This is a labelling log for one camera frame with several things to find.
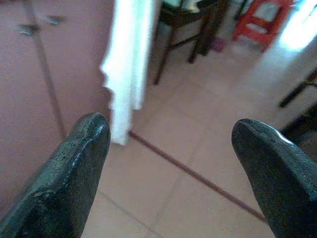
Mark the metal cabinet handle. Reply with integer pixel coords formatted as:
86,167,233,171
19,23,39,36

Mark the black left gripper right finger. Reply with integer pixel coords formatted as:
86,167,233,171
231,118,317,238

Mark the red plastic stool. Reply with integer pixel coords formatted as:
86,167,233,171
232,0,294,52

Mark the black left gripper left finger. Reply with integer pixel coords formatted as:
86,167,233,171
0,112,111,238

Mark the dark wooden chair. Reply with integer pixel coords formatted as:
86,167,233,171
278,69,317,144

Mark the clear bubble wrap sheet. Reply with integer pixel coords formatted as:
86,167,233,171
99,0,159,146

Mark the dark wooden table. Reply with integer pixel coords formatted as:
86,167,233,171
153,0,231,85

